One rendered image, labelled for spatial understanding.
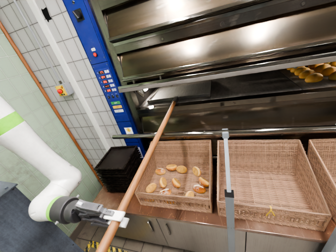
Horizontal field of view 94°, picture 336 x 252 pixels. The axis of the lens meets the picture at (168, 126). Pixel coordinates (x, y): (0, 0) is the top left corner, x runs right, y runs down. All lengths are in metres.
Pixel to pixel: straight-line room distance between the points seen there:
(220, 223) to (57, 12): 1.77
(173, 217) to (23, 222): 0.85
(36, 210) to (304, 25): 1.48
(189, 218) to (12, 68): 1.80
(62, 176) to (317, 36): 1.40
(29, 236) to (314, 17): 1.87
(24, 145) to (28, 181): 1.07
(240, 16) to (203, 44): 0.23
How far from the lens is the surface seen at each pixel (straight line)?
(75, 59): 1.52
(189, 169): 1.50
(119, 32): 1.24
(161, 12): 1.14
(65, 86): 1.63
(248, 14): 1.11
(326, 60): 1.10
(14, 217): 1.19
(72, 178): 0.86
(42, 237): 1.32
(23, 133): 0.80
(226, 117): 1.28
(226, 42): 1.11
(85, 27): 1.36
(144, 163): 0.74
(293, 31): 1.17
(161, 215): 1.30
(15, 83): 1.84
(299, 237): 1.28
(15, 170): 1.80
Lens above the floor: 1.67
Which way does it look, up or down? 29 degrees down
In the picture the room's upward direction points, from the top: 14 degrees counter-clockwise
